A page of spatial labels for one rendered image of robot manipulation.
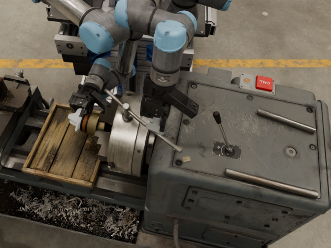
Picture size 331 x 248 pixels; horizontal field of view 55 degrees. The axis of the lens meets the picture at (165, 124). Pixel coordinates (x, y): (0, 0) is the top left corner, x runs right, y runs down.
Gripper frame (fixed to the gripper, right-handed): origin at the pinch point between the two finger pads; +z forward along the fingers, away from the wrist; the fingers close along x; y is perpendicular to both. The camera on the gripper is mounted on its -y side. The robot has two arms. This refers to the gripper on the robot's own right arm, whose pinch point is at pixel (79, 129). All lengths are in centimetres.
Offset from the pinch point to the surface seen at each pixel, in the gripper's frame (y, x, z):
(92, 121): -5.2, 3.8, -2.3
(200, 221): -54, -22, 17
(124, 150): -21.0, 9.0, 9.1
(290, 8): -125, -108, -263
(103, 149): -12.5, 2.5, 7.2
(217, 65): -58, -108, -156
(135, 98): -19.6, 14.2, -9.9
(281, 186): -71, 19, 14
